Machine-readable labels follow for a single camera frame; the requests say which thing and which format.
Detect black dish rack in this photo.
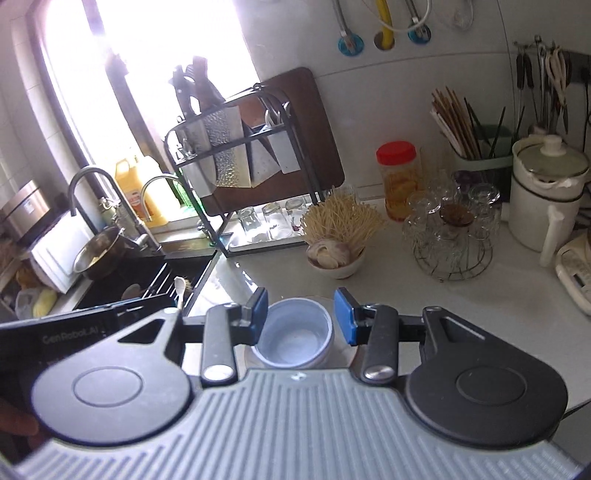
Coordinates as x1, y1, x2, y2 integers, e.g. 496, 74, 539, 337
163, 82, 325, 258

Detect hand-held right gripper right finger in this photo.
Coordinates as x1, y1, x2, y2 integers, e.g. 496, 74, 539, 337
333, 287, 474, 384

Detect hammered steel cleaver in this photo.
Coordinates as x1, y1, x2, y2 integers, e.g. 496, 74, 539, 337
209, 108, 254, 189

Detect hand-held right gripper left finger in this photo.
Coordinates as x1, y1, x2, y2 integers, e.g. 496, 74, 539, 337
117, 287, 269, 387

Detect wire cup rack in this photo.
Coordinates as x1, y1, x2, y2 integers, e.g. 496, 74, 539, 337
413, 240, 495, 281

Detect set of glass cups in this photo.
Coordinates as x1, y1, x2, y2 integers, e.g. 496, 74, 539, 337
402, 181, 502, 259

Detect green and white chopstick holder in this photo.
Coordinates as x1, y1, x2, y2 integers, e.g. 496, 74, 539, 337
450, 124, 515, 190

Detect black kitchen sink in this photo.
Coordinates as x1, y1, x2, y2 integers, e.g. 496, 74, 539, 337
73, 251, 219, 312

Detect wide steel kitchen knife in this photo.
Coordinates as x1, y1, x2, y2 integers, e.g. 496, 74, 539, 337
248, 136, 283, 189

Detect white electric pot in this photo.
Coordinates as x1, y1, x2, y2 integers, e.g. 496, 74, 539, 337
509, 134, 591, 269

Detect white plastic board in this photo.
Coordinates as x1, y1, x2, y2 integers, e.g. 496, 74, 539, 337
27, 213, 97, 295

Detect yellow hose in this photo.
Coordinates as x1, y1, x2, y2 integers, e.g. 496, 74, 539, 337
373, 0, 397, 50

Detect dark-handled knife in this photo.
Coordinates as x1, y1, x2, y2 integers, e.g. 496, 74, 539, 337
170, 65, 204, 123
191, 55, 228, 116

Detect hanging kitchen utensils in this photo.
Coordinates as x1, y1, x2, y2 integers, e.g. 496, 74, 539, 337
514, 34, 591, 88

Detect white-handled scissors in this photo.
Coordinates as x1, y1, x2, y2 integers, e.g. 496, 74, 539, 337
545, 46, 570, 130

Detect stainless steel bowl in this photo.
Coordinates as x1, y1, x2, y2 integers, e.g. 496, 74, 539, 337
72, 225, 129, 281

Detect small chrome faucet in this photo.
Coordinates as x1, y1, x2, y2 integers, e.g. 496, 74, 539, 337
139, 174, 185, 223

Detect red-lidded plastic jar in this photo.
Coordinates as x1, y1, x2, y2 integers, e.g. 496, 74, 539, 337
375, 141, 419, 223

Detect white cooker base with panel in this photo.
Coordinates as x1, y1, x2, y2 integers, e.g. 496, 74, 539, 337
554, 232, 591, 317

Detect tall grey kitchen faucet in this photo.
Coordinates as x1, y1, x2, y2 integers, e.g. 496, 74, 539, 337
68, 166, 163, 254

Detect braided metal hose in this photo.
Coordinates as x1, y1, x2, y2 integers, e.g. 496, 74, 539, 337
331, 0, 352, 38
404, 0, 432, 28

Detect tall clear glass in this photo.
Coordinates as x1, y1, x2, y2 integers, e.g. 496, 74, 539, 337
417, 144, 445, 204

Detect silver metal box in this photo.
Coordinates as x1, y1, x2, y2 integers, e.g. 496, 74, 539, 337
0, 180, 52, 247

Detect brown wooden cutting board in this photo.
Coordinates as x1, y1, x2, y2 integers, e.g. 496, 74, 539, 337
202, 66, 346, 217

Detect person's left hand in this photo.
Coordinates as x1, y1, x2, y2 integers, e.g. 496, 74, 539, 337
0, 398, 41, 439

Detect small white bowl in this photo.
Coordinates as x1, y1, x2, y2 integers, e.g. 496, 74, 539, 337
307, 247, 367, 280

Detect bundle of dried noodles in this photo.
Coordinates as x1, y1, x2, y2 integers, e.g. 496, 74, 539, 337
300, 186, 387, 259

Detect garlic bulb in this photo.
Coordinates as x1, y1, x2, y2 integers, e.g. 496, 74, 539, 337
308, 239, 352, 269

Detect white drain tray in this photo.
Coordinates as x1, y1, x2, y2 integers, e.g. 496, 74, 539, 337
228, 220, 311, 253

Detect yellow sponge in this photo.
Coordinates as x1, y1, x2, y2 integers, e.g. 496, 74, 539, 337
28, 288, 60, 318

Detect drinking glass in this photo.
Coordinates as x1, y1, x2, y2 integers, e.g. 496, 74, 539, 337
237, 207, 260, 232
284, 198, 306, 228
261, 202, 284, 232

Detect green bottle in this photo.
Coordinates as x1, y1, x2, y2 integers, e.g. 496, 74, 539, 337
173, 180, 204, 214

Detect yellow detergent bottle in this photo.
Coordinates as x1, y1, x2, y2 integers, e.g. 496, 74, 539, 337
114, 156, 171, 228

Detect bundle of chopsticks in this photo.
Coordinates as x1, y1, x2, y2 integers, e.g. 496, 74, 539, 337
431, 87, 483, 160

